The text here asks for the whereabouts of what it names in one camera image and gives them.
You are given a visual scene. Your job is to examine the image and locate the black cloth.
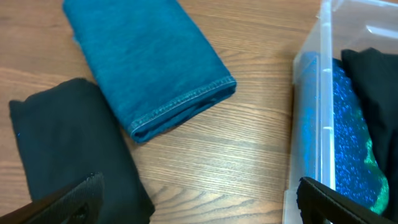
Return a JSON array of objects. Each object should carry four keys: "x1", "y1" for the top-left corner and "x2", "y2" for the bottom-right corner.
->
[
  {"x1": 341, "y1": 48, "x2": 397, "y2": 222},
  {"x1": 9, "y1": 78, "x2": 155, "y2": 223}
]

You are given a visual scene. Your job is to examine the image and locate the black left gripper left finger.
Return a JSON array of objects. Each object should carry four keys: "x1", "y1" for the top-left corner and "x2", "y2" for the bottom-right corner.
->
[{"x1": 1, "y1": 173, "x2": 104, "y2": 224}]

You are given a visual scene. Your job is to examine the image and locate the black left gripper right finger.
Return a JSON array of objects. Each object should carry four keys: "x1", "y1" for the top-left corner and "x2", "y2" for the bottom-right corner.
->
[{"x1": 297, "y1": 177, "x2": 396, "y2": 224}]

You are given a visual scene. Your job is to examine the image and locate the blue glitter cloth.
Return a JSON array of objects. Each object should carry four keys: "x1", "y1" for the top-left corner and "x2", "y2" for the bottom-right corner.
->
[{"x1": 296, "y1": 52, "x2": 389, "y2": 214}]

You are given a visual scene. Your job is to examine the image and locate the clear plastic container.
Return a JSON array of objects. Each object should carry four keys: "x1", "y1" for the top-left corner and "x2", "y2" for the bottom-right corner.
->
[{"x1": 283, "y1": 0, "x2": 397, "y2": 223}]

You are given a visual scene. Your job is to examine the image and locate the teal folded towel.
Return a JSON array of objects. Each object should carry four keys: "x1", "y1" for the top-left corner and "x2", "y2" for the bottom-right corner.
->
[{"x1": 63, "y1": 0, "x2": 237, "y2": 143}]

